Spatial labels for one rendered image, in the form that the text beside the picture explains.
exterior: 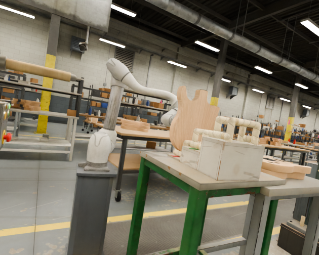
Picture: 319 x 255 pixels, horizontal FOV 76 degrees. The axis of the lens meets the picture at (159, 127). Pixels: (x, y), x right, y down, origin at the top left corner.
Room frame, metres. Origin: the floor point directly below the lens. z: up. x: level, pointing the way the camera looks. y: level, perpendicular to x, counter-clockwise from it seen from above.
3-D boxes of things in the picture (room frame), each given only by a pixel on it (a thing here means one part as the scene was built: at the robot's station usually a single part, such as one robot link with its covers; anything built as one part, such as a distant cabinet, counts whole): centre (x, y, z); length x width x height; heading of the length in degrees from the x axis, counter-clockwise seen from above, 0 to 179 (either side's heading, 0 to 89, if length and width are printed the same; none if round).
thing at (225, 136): (0.93, -0.29, 1.12); 0.11 x 0.03 x 0.03; 28
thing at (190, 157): (1.12, -0.30, 0.98); 0.27 x 0.16 x 0.09; 118
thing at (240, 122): (0.94, -0.39, 1.20); 0.20 x 0.03 x 0.03; 117
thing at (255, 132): (0.98, -0.46, 1.15); 0.03 x 0.03 x 0.09
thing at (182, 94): (1.21, -0.11, 1.32); 0.07 x 0.04 x 0.09; 117
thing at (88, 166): (1.52, 0.45, 0.73); 0.22 x 0.18 x 0.06; 113
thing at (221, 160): (0.98, -0.37, 1.02); 0.27 x 0.15 x 0.17; 118
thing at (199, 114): (1.27, -0.23, 1.17); 0.35 x 0.04 x 0.40; 117
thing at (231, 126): (0.90, -0.31, 1.15); 0.03 x 0.03 x 0.09
